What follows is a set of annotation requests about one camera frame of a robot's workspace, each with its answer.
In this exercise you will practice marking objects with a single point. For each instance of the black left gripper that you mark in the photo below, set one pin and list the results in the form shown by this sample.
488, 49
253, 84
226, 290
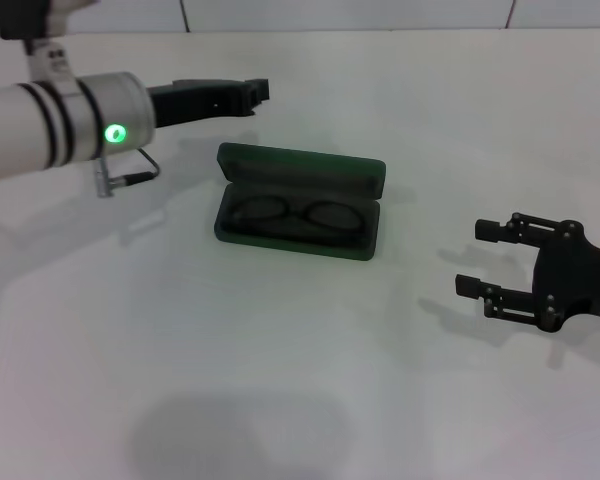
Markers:
200, 102

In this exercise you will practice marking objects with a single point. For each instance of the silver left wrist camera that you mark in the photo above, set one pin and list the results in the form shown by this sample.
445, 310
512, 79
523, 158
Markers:
25, 20

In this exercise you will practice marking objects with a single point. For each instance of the green glasses case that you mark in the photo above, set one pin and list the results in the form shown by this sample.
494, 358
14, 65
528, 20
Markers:
300, 170

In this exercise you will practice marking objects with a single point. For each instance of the black glasses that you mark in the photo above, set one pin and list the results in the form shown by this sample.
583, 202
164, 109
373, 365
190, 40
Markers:
298, 213

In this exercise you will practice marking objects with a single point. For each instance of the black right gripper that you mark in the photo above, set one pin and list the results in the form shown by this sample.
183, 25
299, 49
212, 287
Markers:
585, 285

